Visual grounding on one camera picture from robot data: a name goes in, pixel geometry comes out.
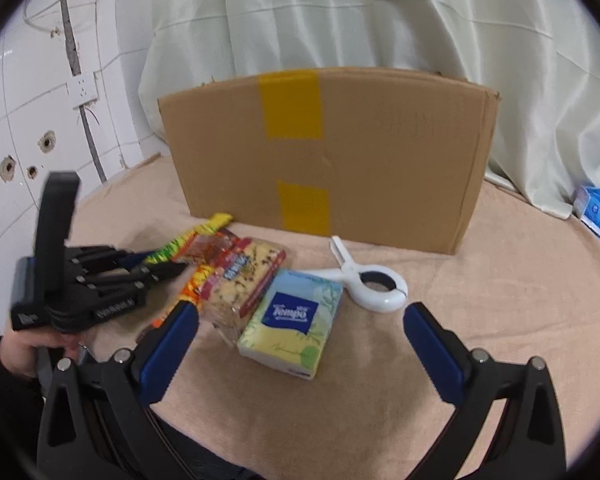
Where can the brown wafer packet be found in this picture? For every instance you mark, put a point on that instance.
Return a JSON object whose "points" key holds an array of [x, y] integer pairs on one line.
{"points": [[205, 250]]}

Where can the brown cardboard box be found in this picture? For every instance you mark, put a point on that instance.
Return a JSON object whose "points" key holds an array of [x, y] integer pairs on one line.
{"points": [[380, 160]]}

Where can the blue tissue package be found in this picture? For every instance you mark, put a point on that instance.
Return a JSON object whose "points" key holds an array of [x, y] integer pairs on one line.
{"points": [[597, 207]]}

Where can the person's left forearm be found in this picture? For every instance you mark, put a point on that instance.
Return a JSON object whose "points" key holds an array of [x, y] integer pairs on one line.
{"points": [[5, 400]]}

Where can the pale green tissue pack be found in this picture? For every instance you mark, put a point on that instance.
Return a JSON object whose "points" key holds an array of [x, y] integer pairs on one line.
{"points": [[290, 340]]}

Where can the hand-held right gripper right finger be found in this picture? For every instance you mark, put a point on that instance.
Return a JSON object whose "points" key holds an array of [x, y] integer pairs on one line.
{"points": [[435, 355]]}

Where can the white plastic clamp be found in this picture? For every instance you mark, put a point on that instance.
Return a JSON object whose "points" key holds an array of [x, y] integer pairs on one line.
{"points": [[347, 265]]}

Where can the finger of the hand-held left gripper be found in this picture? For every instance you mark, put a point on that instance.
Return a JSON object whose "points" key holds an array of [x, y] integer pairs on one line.
{"points": [[130, 279], [105, 259]]}

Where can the white wall socket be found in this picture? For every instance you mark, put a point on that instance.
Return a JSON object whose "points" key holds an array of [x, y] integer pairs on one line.
{"points": [[82, 90]]}

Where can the person's left hand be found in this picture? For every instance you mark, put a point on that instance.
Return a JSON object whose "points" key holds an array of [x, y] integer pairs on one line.
{"points": [[25, 355]]}

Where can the nut bar packet red edges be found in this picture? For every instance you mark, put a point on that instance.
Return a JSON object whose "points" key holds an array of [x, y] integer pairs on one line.
{"points": [[245, 280]]}

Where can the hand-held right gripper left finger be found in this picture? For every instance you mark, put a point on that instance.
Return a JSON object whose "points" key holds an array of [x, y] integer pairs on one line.
{"points": [[172, 347]]}

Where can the orange snack bar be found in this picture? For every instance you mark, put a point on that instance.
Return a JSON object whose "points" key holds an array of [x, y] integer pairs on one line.
{"points": [[195, 285]]}

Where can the pale green curtain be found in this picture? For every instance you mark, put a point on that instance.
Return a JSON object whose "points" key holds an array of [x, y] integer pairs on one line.
{"points": [[380, 10]]}

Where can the person's dark clothing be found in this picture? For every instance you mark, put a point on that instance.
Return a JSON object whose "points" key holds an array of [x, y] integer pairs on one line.
{"points": [[205, 465]]}

